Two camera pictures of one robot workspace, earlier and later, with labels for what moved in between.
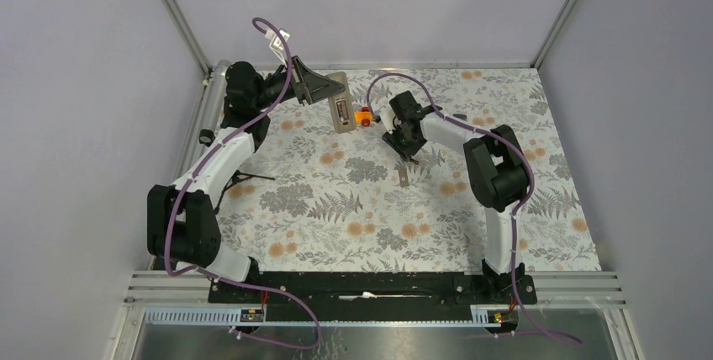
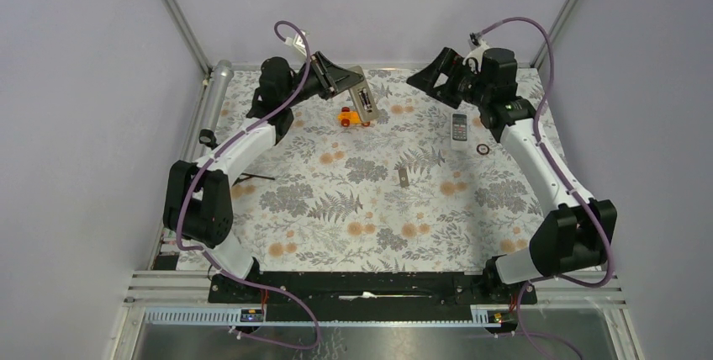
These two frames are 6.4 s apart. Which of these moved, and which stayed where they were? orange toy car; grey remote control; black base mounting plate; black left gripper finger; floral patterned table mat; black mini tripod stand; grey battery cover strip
Moved: grey remote control; black left gripper finger; orange toy car
Stayed: floral patterned table mat; grey battery cover strip; black base mounting plate; black mini tripod stand
